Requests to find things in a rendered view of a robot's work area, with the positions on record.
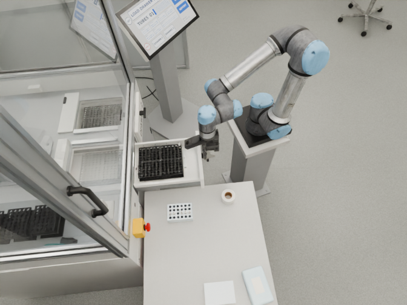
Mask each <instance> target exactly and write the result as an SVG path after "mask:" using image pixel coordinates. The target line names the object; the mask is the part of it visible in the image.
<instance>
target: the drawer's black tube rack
mask: <svg viewBox="0 0 407 305"><path fill-rule="evenodd" d="M175 145H177V144H175ZM175 145H173V147H172V145H162V146H163V148H161V147H162V146H151V147H144V148H145V149H144V148H139V166H138V178H139V181H140V182H142V181H149V180H160V179H172V178H179V177H180V178H181V177H184V175H183V174H179V172H180V171H182V169H181V170H179V158H181V156H180V157H179V156H178V145H177V146H175ZM165 146H167V147H165ZM168 146H170V147H168ZM154 147H155V148H154ZM157 147H159V148H157ZM147 148H148V149H147ZM150 148H152V149H150ZM140 149H141V150H140ZM181 159H182V163H183V158H181ZM139 169H140V170H139Z"/></svg>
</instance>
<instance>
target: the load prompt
mask: <svg viewBox="0 0 407 305"><path fill-rule="evenodd" d="M158 1H160V0H143V1H142V2H141V3H140V4H138V5H137V6H135V7H134V8H133V9H131V10H130V11H129V12H127V13H128V15H129V16H130V18H131V19H132V20H135V19H136V18H138V17H139V16H140V15H141V14H143V13H144V12H145V11H147V10H148V9H149V8H150V7H152V6H153V5H155V4H156V3H157V2H158Z"/></svg>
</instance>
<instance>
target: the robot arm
mask: <svg viewBox="0 0 407 305"><path fill-rule="evenodd" d="M284 53H288V54H289V55H290V60H289V62H288V69H289V72H288V74H287V76H286V79H285V81H284V83H283V85H282V88H281V90H280V93H279V95H278V97H277V99H276V102H275V104H273V103H274V99H273V97H272V95H270V94H268V93H257V94H255V95H254V96H253V97H252V98H251V102H250V115H249V116H248V118H247V119H246V122H245V127H246V129H247V131H248V132H249V133H250V134H252V135H255V136H263V135H266V134H267V136H269V138H270V139H272V140H276V139H279V138H282V137H283V136H285V135H287V134H288V133H289V132H290V131H291V125H289V122H290V120H291V115H290V113H291V111H292V109H293V107H294V105H295V103H296V101H297V99H298V97H299V95H300V93H301V91H302V89H303V87H304V85H305V83H306V81H307V79H308V78H309V77H311V76H313V75H315V74H317V73H319V72H320V71H321V70H322V69H323V68H324V67H325V66H326V64H327V63H328V60H329V56H330V53H329V49H328V47H327V46H326V45H325V43H324V42H323V41H321V40H320V39H319V38H318V37H316V36H315V35H314V34H313V33H312V32H311V31H310V30H309V29H308V28H306V27H305V26H303V25H299V24H294V25H289V26H286V27H283V28H281V29H279V30H277V31H275V32H274V33H273V34H271V35H270V36H268V39H267V41H266V42H265V43H264V44H262V45H261V46H260V47H259V48H257V49H256V50H255V51H253V52H252V53H251V54H250V55H248V56H247V57H246V58H245V59H244V60H242V61H241V62H239V63H238V64H237V65H236V66H235V67H233V68H232V69H231V70H230V71H228V72H227V73H226V74H224V75H223V76H222V77H221V78H219V79H218V80H217V79H210V80H208V81H207V82H206V83H205V86H204V89H205V91H206V93H207V96H208V97H209V98H210V100H211V101H212V103H213V105H214V106H215V107H213V106H211V105H203V106H202V107H200V108H199V110H198V114H197V119H198V125H199V134H198V135H196V136H193V137H190V138H189V139H185V149H191V148H194V147H196V146H199V145H202V152H203V159H204V160H207V159H209V158H212V157H215V154H211V152H210V151H213V150H214V152H216V151H219V132H218V129H216V125H218V124H221V123H224V122H226V121H229V120H231V119H234V118H237V117H239V116H241V115H242V113H243V109H242V105H241V103H240V102H239V101H238V100H237V99H235V100H231V99H230V97H229V96H228V95H227V94H228V93H229V92H230V91H232V90H233V89H234V88H236V87H237V86H238V85H240V84H241V83H242V82H243V81H245V80H246V79H247V78H249V77H250V76H251V75H252V74H254V73H255V72H256V71H258V70H259V69H260V68H262V67H263V66H264V65H266V64H267V63H268V62H269V61H271V60H272V59H274V58H275V57H276V56H281V55H283V54H284Z"/></svg>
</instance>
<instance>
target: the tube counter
mask: <svg viewBox="0 0 407 305"><path fill-rule="evenodd" d="M170 4H171V3H170V2H169V0H163V1H161V2H160V3H158V5H156V6H155V7H153V8H152V9H151V10H150V11H148V12H147V13H148V14H149V16H150V18H151V19H153V18H154V17H155V16H156V15H158V14H159V13H160V12H161V11H162V10H164V9H165V8H167V7H168V6H169V5H170Z"/></svg>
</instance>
